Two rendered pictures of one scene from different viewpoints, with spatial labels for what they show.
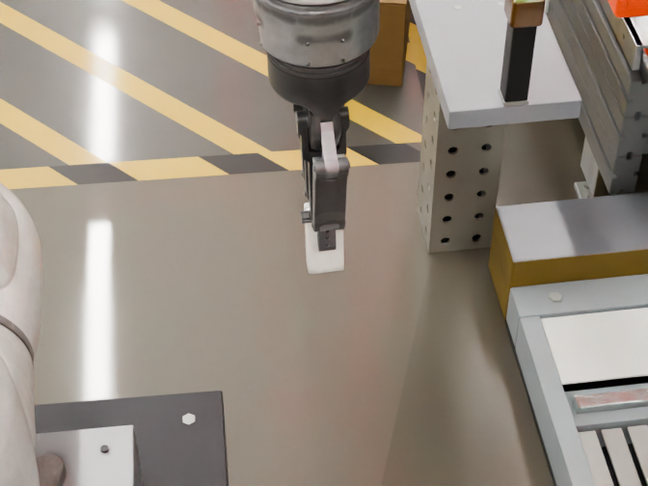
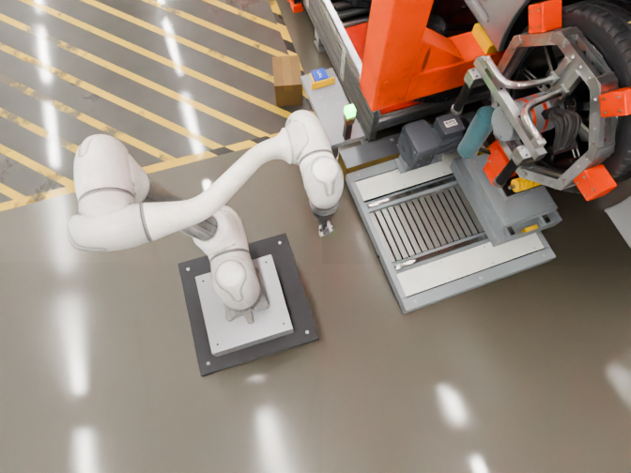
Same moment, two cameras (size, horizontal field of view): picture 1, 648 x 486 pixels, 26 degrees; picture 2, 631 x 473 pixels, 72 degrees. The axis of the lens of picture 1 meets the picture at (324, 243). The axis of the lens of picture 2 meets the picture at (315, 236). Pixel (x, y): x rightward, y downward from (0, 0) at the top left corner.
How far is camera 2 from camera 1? 63 cm
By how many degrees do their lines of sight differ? 24
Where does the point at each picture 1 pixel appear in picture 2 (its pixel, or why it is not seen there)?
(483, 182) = not seen: hidden behind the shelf
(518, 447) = (354, 217)
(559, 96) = (359, 135)
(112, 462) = (269, 266)
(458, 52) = (329, 123)
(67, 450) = (256, 264)
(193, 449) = (283, 251)
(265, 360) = (284, 203)
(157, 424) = (272, 245)
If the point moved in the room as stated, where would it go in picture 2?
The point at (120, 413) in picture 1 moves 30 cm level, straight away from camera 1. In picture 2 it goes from (262, 244) to (238, 190)
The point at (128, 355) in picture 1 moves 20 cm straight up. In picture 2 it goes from (248, 208) to (242, 190)
